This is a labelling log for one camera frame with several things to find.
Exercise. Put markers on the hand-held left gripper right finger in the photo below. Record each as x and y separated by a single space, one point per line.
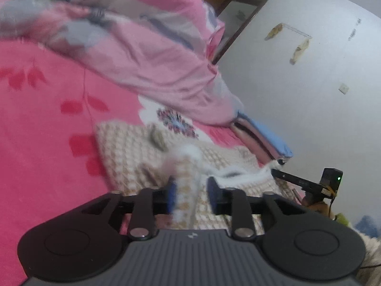
212 193

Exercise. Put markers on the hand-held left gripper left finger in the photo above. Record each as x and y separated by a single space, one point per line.
171 193

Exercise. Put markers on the beige white checked knit sweater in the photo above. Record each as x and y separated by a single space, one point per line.
128 155

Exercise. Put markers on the blue folded garment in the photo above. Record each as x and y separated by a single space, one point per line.
268 134

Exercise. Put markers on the pink floral bed sheet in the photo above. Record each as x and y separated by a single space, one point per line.
44 155

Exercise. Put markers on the pink floral duvet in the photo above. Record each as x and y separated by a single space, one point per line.
154 59

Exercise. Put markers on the white wall switch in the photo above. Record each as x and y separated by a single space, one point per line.
344 88

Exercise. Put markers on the dark wooden door frame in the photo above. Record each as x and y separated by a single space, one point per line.
240 32

